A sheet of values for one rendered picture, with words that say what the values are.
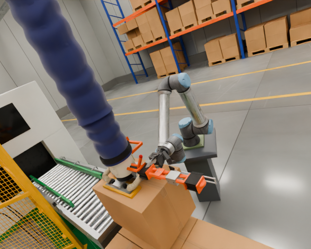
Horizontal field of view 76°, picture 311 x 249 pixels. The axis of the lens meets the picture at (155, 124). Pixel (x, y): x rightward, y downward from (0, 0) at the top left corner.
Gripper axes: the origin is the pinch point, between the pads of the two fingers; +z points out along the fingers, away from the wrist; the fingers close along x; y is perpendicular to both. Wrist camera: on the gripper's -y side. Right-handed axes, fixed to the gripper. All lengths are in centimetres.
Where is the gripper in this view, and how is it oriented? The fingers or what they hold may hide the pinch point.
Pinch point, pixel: (149, 171)
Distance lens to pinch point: 125.6
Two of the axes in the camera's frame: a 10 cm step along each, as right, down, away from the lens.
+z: -5.9, 5.3, -6.1
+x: -3.6, -8.5, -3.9
